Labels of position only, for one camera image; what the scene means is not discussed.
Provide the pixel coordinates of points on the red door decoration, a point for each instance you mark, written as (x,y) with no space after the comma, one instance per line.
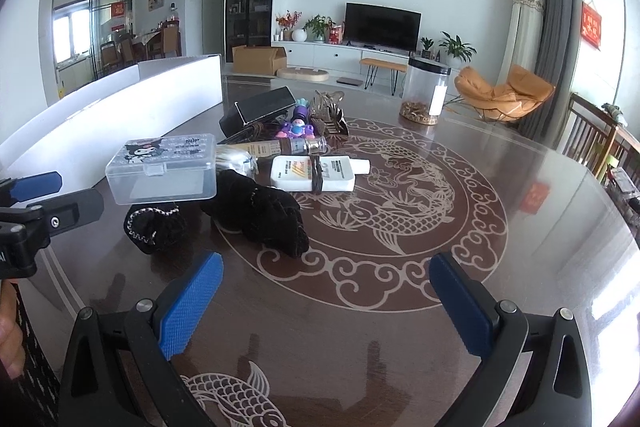
(118,9)

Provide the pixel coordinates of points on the brown cardboard box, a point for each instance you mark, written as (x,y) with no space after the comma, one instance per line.
(255,59)

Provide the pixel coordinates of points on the black television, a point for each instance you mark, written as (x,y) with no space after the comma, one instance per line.
(382,27)

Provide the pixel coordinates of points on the covered standing air conditioner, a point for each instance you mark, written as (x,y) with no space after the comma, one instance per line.
(525,27)

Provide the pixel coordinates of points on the clear plastic storage box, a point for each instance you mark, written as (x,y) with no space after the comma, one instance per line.
(160,174)

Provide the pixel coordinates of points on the clear jar with black lid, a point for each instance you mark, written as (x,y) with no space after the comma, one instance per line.
(425,92)

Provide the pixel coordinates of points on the orange lounge chair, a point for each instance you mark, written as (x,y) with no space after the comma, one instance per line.
(520,94)

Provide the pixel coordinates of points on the red flower bouquet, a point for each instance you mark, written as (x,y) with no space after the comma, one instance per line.
(286,21)

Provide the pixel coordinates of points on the person's dark patterned clothing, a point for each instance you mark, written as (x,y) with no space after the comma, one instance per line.
(35,387)

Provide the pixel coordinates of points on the person's left hand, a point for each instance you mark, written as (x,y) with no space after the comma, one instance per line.
(11,349)

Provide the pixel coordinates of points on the dark wooden chair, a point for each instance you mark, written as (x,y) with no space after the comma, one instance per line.
(585,132)

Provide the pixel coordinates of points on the red gift box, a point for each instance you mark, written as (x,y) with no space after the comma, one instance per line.
(336,34)

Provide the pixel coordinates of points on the green potted plant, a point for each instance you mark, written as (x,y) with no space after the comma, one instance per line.
(317,26)

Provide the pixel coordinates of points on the purple butterfly toy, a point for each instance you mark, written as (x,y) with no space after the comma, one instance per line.
(297,124)

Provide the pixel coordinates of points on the rhinestone bow hair clip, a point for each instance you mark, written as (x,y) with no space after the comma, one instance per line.
(330,122)

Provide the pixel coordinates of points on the clear claw hair clip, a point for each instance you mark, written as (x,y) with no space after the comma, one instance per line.
(327,98)

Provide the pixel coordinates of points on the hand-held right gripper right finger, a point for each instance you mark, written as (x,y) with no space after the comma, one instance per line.
(460,312)

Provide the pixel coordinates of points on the grey curtain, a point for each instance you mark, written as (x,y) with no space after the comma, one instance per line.
(555,32)

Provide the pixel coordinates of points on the orange bench with black legs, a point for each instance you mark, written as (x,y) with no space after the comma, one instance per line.
(382,64)

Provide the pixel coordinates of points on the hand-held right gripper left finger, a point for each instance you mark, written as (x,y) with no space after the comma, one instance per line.
(192,307)

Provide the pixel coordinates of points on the black fuzzy cloth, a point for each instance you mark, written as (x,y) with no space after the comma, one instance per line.
(260,212)

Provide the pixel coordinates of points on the white sunscreen bottle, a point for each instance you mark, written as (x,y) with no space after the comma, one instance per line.
(295,174)

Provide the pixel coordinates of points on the grey item on chair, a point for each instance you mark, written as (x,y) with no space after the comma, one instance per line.
(614,112)

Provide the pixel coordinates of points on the dark flat floor device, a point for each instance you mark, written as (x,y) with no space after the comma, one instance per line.
(348,81)

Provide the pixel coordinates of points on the clear cotton swab packet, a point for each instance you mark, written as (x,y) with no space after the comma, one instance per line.
(235,159)

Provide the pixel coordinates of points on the red wall hanging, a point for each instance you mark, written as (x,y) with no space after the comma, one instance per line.
(591,24)

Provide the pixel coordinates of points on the large leafy potted plant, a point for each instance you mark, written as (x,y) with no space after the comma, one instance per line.
(456,47)

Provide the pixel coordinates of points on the gold cosmetic tube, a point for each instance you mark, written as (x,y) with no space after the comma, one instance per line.
(260,148)

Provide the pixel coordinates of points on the dining table with chairs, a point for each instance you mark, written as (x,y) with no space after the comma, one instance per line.
(150,44)

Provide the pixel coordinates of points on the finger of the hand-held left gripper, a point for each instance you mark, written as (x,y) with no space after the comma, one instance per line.
(75,209)
(37,187)

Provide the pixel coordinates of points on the small potted plant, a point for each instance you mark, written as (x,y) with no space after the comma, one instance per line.
(426,44)

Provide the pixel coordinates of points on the white round vase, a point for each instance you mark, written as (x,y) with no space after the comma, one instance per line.
(299,36)

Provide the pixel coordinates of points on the white television cabinet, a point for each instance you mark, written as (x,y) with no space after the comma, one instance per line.
(325,54)

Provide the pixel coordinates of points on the black cloth with white stitching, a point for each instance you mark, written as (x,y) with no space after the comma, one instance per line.
(155,229)

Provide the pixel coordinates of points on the round beige cushion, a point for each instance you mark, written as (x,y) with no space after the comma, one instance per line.
(302,74)

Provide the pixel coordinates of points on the black cardboard box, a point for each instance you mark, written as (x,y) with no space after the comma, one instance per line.
(260,104)

